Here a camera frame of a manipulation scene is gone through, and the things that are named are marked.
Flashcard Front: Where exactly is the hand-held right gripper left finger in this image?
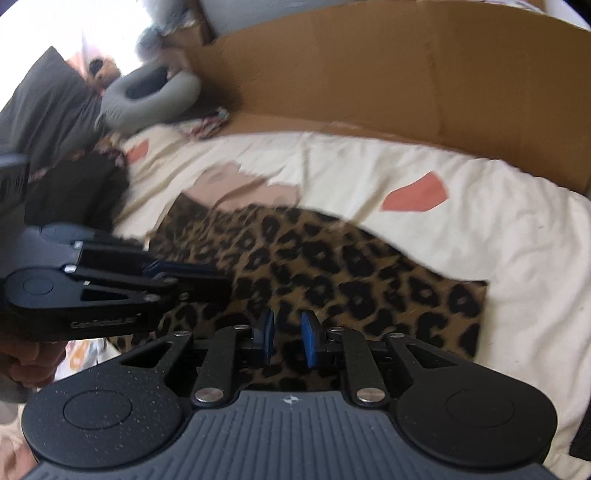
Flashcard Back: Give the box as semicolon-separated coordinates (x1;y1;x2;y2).
120;307;277;409

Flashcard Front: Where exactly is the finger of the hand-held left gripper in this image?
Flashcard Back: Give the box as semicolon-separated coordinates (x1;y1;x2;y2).
76;244;223;278
69;275;233;319

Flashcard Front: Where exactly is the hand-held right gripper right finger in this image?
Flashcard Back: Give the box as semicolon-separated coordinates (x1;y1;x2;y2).
300;309;459;409

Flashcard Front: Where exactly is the leopard print skirt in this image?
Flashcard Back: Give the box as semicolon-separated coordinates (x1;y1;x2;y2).
108;194;490;398

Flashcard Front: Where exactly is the person's left hand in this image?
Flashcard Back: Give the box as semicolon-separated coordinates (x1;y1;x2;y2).
0;344;68;388

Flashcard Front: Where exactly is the black garment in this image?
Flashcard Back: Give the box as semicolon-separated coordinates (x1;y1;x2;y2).
25;152;130;241

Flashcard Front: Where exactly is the pastel floral cloth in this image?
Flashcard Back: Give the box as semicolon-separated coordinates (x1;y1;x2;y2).
178;106;232;139

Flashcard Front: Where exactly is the grey neck pillow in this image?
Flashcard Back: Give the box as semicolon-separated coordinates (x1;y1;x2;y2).
100;65;201;134

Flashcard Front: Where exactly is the dark grey pillow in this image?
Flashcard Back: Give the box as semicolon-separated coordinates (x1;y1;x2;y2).
0;46;105;171

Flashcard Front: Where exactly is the plush toy bear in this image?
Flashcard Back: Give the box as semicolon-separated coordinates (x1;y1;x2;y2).
88;58;123;95

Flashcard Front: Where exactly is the cream bear print blanket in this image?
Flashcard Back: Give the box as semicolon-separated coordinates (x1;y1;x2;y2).
65;124;591;467

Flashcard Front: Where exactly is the flat cardboard sheet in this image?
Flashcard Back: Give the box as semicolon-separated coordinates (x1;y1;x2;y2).
159;0;591;195

